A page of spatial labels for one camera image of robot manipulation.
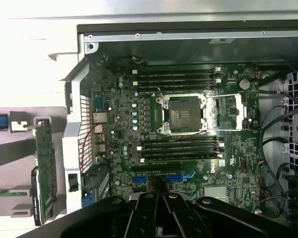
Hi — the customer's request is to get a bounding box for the silver chipset heatsink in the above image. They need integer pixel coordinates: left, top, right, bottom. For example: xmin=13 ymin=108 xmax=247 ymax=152
xmin=204 ymin=185 xmax=228 ymax=199

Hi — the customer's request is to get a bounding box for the blue expansion slot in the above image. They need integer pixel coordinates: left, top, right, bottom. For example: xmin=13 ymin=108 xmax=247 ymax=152
xmin=132 ymin=172 xmax=197 ymax=184

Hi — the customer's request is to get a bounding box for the black expansion slot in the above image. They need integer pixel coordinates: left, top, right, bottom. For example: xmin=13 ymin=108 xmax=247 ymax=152
xmin=131 ymin=162 xmax=182 ymax=172

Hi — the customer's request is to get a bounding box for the black RAM slot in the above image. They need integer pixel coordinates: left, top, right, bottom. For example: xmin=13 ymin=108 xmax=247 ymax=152
xmin=133 ymin=67 xmax=222 ymax=74
xmin=133 ymin=78 xmax=222 ymax=85
xmin=141 ymin=150 xmax=223 ymax=156
xmin=140 ymin=138 xmax=225 ymax=144
xmin=138 ymin=144 xmax=225 ymax=150
xmin=140 ymin=156 xmax=223 ymax=162
xmin=138 ymin=85 xmax=218 ymax=91
xmin=138 ymin=73 xmax=218 ymax=79

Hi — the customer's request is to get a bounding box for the green motherboard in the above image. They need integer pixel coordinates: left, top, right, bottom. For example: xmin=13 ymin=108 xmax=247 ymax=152
xmin=89 ymin=61 xmax=263 ymax=216

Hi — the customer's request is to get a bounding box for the CPU socket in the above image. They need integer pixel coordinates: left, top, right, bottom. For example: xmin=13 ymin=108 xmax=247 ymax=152
xmin=155 ymin=95 xmax=207 ymax=135

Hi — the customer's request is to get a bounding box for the silver socket cover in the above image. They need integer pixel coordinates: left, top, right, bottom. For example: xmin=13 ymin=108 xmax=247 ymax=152
xmin=204 ymin=93 xmax=248 ymax=131

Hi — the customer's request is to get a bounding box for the grey parts rack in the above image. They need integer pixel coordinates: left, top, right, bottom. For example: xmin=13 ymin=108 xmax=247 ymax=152
xmin=0 ymin=106 xmax=67 ymax=224

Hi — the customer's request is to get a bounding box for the green RAM stick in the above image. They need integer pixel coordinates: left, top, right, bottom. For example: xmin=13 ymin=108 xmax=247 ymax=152
xmin=0 ymin=189 xmax=32 ymax=198

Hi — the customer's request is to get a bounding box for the coin cell battery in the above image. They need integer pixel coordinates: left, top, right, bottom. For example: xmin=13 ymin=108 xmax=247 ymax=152
xmin=239 ymin=78 xmax=251 ymax=90

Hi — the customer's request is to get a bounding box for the black open PC case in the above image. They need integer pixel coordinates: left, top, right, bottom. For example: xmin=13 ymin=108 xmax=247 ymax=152
xmin=62 ymin=22 xmax=298 ymax=238

